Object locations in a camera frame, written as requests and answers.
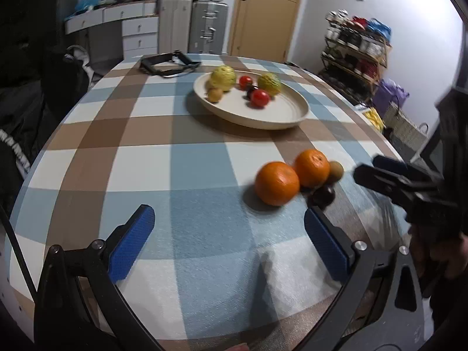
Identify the cream round plate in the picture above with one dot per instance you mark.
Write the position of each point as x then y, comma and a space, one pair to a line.
256, 117

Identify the orange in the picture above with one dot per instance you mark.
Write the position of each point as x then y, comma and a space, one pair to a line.
276, 182
312, 168

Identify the person's right hand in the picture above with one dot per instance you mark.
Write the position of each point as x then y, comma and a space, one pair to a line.
457, 259

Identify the white drawer cabinet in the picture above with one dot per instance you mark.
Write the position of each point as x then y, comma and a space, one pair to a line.
140, 36

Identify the brown kiwi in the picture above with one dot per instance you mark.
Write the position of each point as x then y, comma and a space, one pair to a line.
336, 171
215, 94

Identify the pile of black jackets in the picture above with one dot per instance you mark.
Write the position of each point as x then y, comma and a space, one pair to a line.
22, 98

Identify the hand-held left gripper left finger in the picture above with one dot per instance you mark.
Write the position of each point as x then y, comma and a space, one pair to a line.
131, 243

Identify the yellow guava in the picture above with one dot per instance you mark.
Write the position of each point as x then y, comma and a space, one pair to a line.
223, 76

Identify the white curved desk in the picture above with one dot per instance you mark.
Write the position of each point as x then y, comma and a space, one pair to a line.
106, 14

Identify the person's left hand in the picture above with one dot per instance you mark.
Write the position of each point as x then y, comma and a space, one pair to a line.
234, 347

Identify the red tomato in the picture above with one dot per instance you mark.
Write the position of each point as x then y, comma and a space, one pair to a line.
245, 81
260, 97

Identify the blue plastic bag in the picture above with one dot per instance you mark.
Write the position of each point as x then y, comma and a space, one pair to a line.
86, 3

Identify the wooden shoe rack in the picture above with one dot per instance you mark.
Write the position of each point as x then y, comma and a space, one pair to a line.
383, 58

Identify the shoe rack with shoes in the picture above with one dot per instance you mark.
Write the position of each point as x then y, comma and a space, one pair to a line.
356, 40

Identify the wooden door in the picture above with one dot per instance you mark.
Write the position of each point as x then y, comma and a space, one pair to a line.
263, 18

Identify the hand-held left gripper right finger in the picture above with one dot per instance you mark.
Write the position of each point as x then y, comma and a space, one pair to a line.
325, 245

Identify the white dotted panel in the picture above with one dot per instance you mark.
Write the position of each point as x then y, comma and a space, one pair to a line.
9, 303

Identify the beige suitcase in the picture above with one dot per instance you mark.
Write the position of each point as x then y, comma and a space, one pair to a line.
174, 25

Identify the green bumpy citrus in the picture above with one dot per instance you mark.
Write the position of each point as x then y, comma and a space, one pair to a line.
270, 83

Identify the silver suitcase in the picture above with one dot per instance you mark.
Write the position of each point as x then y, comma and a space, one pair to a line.
208, 25

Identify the dark purple plum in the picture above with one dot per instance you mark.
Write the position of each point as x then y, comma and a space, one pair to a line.
322, 194
250, 90

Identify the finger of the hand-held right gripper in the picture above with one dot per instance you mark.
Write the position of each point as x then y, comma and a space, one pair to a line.
384, 181
391, 162

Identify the woven basket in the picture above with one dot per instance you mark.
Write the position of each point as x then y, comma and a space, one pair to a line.
406, 128

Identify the purple bag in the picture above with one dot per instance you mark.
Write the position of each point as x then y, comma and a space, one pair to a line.
389, 97

